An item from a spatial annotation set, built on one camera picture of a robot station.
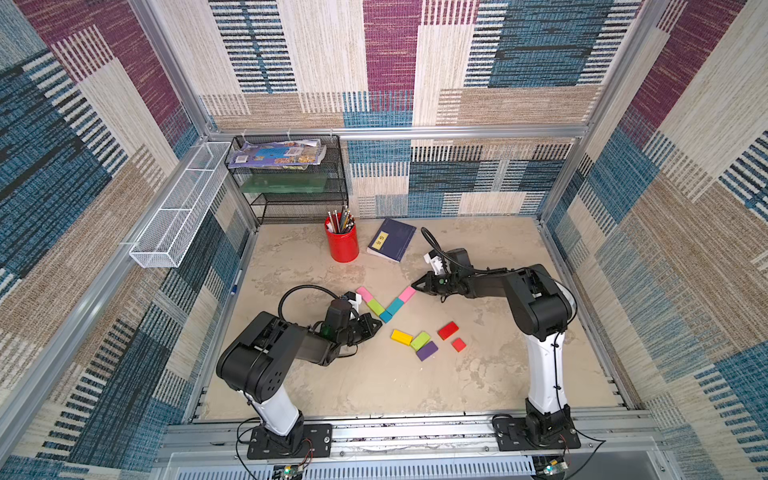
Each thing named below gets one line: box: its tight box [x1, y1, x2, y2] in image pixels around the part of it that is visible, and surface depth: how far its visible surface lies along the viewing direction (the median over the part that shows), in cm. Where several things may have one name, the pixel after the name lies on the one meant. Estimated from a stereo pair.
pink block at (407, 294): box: [398, 286, 416, 303], surface depth 101 cm
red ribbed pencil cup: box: [324, 215, 359, 262], surface depth 111 cm
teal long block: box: [386, 297, 405, 316], surface depth 99 cm
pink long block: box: [355, 286, 374, 303], surface depth 101 cm
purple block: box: [416, 341, 439, 361], surface depth 89 cm
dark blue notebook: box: [366, 218, 417, 263], surface depth 115 cm
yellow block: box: [390, 329, 414, 346], surface depth 91 cm
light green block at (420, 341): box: [410, 331, 431, 352], surface depth 91 cm
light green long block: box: [367, 299, 385, 316], surface depth 97 cm
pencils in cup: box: [326, 205, 356, 233], surface depth 104 cm
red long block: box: [437, 321, 459, 341], surface depth 94 cm
